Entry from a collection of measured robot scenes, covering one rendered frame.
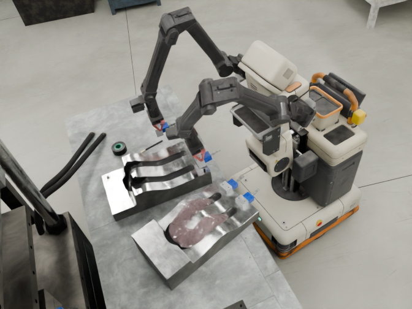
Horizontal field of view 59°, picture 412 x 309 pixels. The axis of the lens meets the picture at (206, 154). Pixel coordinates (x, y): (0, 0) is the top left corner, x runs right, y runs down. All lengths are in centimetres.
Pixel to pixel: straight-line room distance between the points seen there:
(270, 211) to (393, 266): 83
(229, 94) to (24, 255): 98
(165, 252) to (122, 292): 25
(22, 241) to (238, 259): 87
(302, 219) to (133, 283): 114
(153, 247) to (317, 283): 123
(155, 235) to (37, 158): 213
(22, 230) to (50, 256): 26
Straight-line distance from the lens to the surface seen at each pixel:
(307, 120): 157
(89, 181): 201
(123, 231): 177
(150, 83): 168
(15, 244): 164
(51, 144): 359
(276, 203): 237
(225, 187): 170
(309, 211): 236
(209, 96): 120
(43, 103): 413
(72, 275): 177
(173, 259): 151
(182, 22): 148
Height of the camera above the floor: 225
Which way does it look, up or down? 48 degrees down
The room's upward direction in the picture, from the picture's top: 9 degrees counter-clockwise
